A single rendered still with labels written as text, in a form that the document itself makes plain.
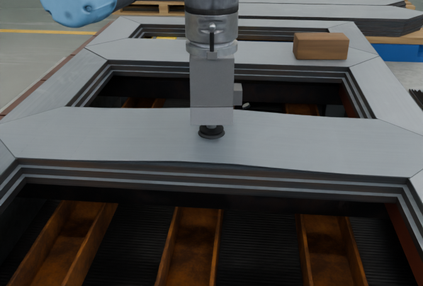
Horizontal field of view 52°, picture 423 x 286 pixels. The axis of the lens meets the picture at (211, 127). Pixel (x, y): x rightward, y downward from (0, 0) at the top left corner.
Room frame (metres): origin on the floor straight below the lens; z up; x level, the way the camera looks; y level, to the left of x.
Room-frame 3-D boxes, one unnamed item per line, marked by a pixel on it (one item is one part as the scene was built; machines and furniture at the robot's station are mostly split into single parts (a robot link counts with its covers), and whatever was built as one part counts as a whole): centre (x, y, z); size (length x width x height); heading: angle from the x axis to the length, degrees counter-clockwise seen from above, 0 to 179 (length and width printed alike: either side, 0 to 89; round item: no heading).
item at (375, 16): (1.61, -0.34, 0.82); 0.80 x 0.40 x 0.06; 85
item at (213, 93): (0.61, -0.01, 0.95); 0.10 x 0.09 x 0.16; 91
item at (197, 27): (0.61, 0.00, 1.03); 0.08 x 0.08 x 0.05
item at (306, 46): (1.02, -0.26, 0.87); 0.12 x 0.06 x 0.05; 90
